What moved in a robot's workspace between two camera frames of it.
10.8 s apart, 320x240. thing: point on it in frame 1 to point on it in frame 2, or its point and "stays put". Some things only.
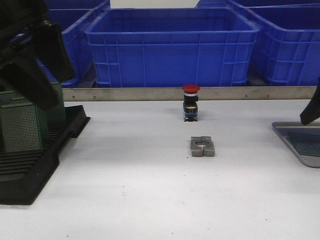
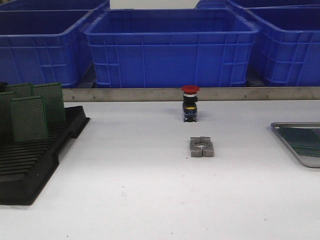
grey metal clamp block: x=202 y=146 stays put
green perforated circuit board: x=306 y=143 stays put
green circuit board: x=24 y=127 to x=305 y=142
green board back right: x=57 y=113 stays put
